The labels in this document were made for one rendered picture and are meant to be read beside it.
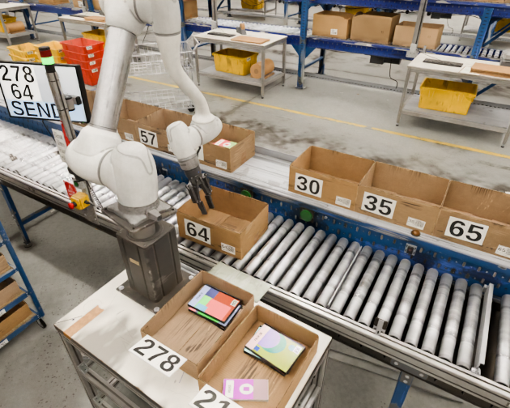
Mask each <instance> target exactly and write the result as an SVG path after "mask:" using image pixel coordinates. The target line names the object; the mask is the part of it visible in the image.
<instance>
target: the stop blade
mask: <svg viewBox="0 0 510 408"><path fill-rule="evenodd" d="M361 249H362V246H361V247H360V248H359V251H358V252H357V253H356V255H355V258H354V259H353V261H352V263H351V265H350V266H349V268H348V270H347V272H346V273H345V275H344V277H343V279H342V281H341V282H340V284H339V285H338V288H337V290H336V291H335V292H334V295H333V297H332V298H331V300H330V302H329V303H328V307H327V309H329V308H330V306H331V304H332V303H333V301H334V299H335V297H336V296H337V294H338V292H339V290H340V289H341V287H342V285H343V283H344V282H345V280H346V277H347V275H348V274H349V273H350V271H351V268H352V267H353V265H354V264H355V261H356V260H357V258H358V256H359V254H360V253H361Z"/></svg>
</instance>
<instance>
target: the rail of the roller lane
mask: <svg viewBox="0 0 510 408"><path fill-rule="evenodd" d="M0 179H1V180H3V181H6V182H8V183H10V184H12V185H15V186H17V187H19V188H21V189H24V190H26V191H28V192H29V193H32V194H35V195H36V196H38V197H40V198H43V199H45V200H47V201H49V202H52V203H54V204H56V205H58V206H60V207H63V208H65V209H67V210H69V211H72V212H74V213H75V214H77V215H80V216H83V217H84V214H83V209H82V210H79V209H76V208H74V209H73V210H71V209H70V208H69V207H68V203H71V200H70V199H69V197H68V196H66V195H64V194H62V193H59V192H57V191H55V190H53V189H50V188H48V187H45V186H43V185H41V184H38V183H36V182H35V181H31V180H29V179H27V178H25V177H23V176H20V175H18V174H16V173H13V172H11V171H8V170H6V169H5V168H1V167H0ZM96 215H97V219H98V221H99V224H100V225H102V226H104V227H106V228H108V229H111V230H113V231H115V232H118V231H120V230H121V229H122V228H123V227H121V226H120V225H119V224H117V223H115V222H114V221H113V220H111V219H110V218H109V217H108V216H106V215H105V214H103V213H102V212H101V210H98V209H96ZM84 218H85V217H84ZM178 249H179V254H180V260H181V262H183V263H185V264H187V265H189V266H192V267H193V268H195V269H198V270H201V271H203V270H204V271H206V272H209V271H210V270H211V269H212V268H213V267H214V266H215V265H216V264H218V263H219V262H218V261H216V260H213V259H211V258H209V257H206V256H204V255H202V254H200V253H197V252H194V251H193V250H191V249H187V248H186V247H184V246H181V245H178ZM251 277H253V276H251ZM253 278H254V277H253ZM256 279H257V280H259V281H261V280H260V279H258V278H256ZM262 282H263V281H262ZM264 283H266V282H264ZM266 284H268V285H270V289H269V290H268V291H267V292H266V293H265V294H264V295H263V296H262V299H263V300H266V301H268V302H270V303H272V304H275V305H277V306H279V307H280V308H284V309H286V310H287V311H289V312H293V313H294V314H296V315H298V316H300V317H303V318H305V319H307V320H309V321H312V322H314V323H316V324H318V325H321V326H323V327H325V328H326V329H329V330H332V331H334V332H335V333H337V334H341V335H342V336H344V337H346V338H349V339H351V340H353V341H355V342H357V343H360V344H362V345H364V346H366V347H369V348H371V349H373V350H374V351H377V352H380V353H381V354H383V355H386V356H388V357H390V358H392V359H395V360H397V361H399V362H401V363H403V364H405V365H408V366H410V367H412V368H414V369H417V370H419V371H421V372H423V373H425V374H428V375H429V376H432V377H434V378H436V379H438V380H441V381H443V382H444V383H447V384H449V385H451V386H453V387H456V388H458V389H460V390H462V391H464V392H467V393H469V394H471V395H473V396H475V397H478V398H480V399H482V400H484V401H486V402H489V403H491V404H492V405H495V406H498V407H499V408H510V388H508V387H505V386H503V385H500V384H498V383H496V382H494V381H492V380H489V379H487V378H485V377H483V376H479V375H476V374H474V373H472V372H471V371H468V370H466V369H464V368H461V367H459V366H457V365H455V364H453V363H450V362H448V361H446V360H443V359H441V358H439V357H436V356H434V355H431V354H429V353H427V352H425V351H422V350H420V349H418V348H416V347H414V346H411V345H409V344H406V343H404V342H402V341H399V340H397V339H396V338H392V337H390V336H388V335H386V334H383V333H380V336H378V335H375V332H376V331H375V330H374V329H372V328H369V327H367V326H366V325H362V324H360V323H359V322H356V321H353V320H351V319H349V318H347V317H344V316H342V315H340V314H337V313H335V312H333V311H330V310H329V309H327V308H323V307H321V306H319V305H317V304H314V303H312V302H310V301H308V300H305V299H303V298H300V297H299V296H297V295H293V294H291V293H290V292H287V291H284V290H282V289H280V288H278V287H275V286H273V285H271V284H269V283H266Z"/></svg>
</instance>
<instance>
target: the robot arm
mask: <svg viewBox="0 0 510 408"><path fill-rule="evenodd" d="M99 4H100V8H101V10H102V11H103V12H104V14H105V22H106V24H107V27H108V35H107V39H106V43H105V47H104V55H103V59H102V63H101V67H100V76H99V80H98V84H97V88H96V96H95V100H94V104H93V109H92V113H91V121H90V125H87V126H85V127H84V128H82V129H81V131H80V133H79V136H78V137H77V138H76V139H75V140H73V141H72V142H71V143H70V145H69V146H68V147H67V148H66V153H65V160H66V164H67V165H68V167H69V168H70V169H71V171H72V172H74V173H75V174H76V175H78V176H80V177H81V178H83V179H84V180H86V181H90V182H91V183H94V184H97V185H103V186H106V187H107V188H109V189H110V190H111V191H112V192H113V193H114V194H116V195H117V202H116V203H113V204H110V205H108V210H109V211H112V212H113V213H115V214H116V215H118V216H120V217H121V218H122V219H124V220H125V221H126V222H127V223H129V225H130V226H131V227H137V226H138V225H139V224H141V223H143V222H145V221H147V220H148V219H152V220H155V221H160V220H161V219H162V215H161V214H162V213H164V212H167V211H170V210H171V207H170V206H169V205H168V204H165V203H163V202H161V201H160V200H159V196H158V177H157V171H156V166H155V161H154V158H153V156H152V154H151V152H150V151H149V149H148V148H147V147H146V146H144V145H143V144H141V143H140V142H135V141H128V142H123V143H121V137H120V135H119V133H117V126H118V122H119V117H120V113H121V106H122V102H123V98H124V94H125V87H126V83H127V79H128V74H129V70H130V63H131V59H132V55H133V51H134V43H135V40H136V37H138V36H139V35H140V34H141V32H142V30H143V29H144V27H145V26H146V24H147V23H148V24H150V25H152V27H153V31H154V34H155V38H156V41H157V44H158V46H159V51H160V54H161V57H162V60H163V63H164V67H165V69H166V71H167V72H168V75H169V76H170V78H171V79H172V81H173V82H174V83H175V84H176V85H177V86H178V87H179V88H180V89H181V90H182V91H183V92H184V93H185V94H186V95H187V96H188V97H189V98H190V99H191V100H192V101H193V103H194V104H195V107H196V113H195V115H193V117H192V121H191V123H190V126H189V127H188V126H187V125H186V124H185V123H184V122H182V121H176V122H173V123H172V124H171V125H169V126H168V127H167V129H166V130H167V136H168V142H169V145H170V147H171V149H172V152H173V154H174V155H175V156H176V157H177V160H178V162H179V164H180V166H181V169H182V170H184V172H185V175H186V177H187V178H188V179H189V183H188V184H187V185H186V186H185V187H186V189H187V190H188V191H189V195H190V197H191V199H192V202H193V203H197V204H198V208H199V209H200V210H201V212H202V214H203V215H207V212H206V208H205V206H204V203H203V201H201V198H200V193H199V189H198V188H199V185H200V187H201V188H202V190H203V192H204V193H205V198H206V201H207V204H208V206H209V208H215V207H214V204H213V202H212V198H211V194H212V193H211V192H212V188H211V187H210V183H209V181H208V179H207V174H206V173H201V172H202V170H201V169H200V166H199V163H200V162H199V159H198V156H197V153H196V151H195V150H196V149H197V148H198V147H199V146H201V145H204V144H206V143H208V142H210V141H211V140H213V139H214V138H216V137H217V136H218V135H219V133H220V132H221V130H222V127H223V126H222V122H221V121H220V119H219V118H218V117H216V116H214V115H213V114H211V113H210V110H209V108H208V104H207V102H206V99H205V97H204V96H203V94H202V93H201V92H200V91H199V90H198V88H197V87H196V86H195V84H194V83H193V82H192V80H191V79H190V78H189V76H188V75H187V74H186V73H185V72H184V70H183V68H182V66H181V61H180V44H181V12H180V6H179V2H178V0H99ZM195 186H197V187H195Z"/></svg>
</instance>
